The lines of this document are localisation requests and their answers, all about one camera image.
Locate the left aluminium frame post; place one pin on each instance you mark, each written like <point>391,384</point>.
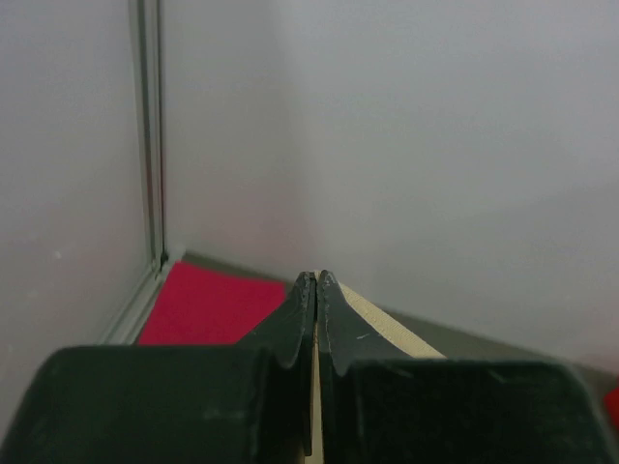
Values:
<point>146,26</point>

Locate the folded pink t shirt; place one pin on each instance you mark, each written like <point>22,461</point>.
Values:
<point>198,306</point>

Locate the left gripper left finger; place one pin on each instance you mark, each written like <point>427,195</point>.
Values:
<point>247,402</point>

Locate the beige t shirt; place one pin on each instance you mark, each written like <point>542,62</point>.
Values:
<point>349,328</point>

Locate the red plastic bin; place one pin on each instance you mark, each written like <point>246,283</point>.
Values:
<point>611,404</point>

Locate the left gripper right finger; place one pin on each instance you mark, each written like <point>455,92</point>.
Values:
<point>470,411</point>

